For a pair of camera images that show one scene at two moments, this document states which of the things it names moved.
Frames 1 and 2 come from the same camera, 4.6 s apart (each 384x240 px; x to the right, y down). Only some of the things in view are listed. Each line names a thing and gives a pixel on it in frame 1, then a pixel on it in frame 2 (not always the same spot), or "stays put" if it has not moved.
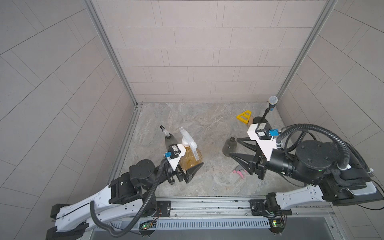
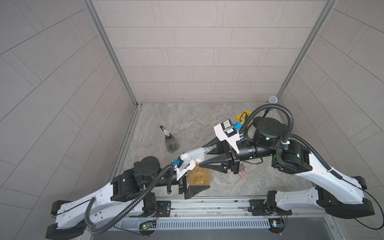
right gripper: (250, 162) → (229, 154)
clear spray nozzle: (187, 141) → (197, 155)
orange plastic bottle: (188, 160) → (199, 176)
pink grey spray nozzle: (240, 171) stays put
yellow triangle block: (244, 117) stays put
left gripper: (189, 173) → (191, 190)
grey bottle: (170, 140) stays put
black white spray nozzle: (162, 128) stays put
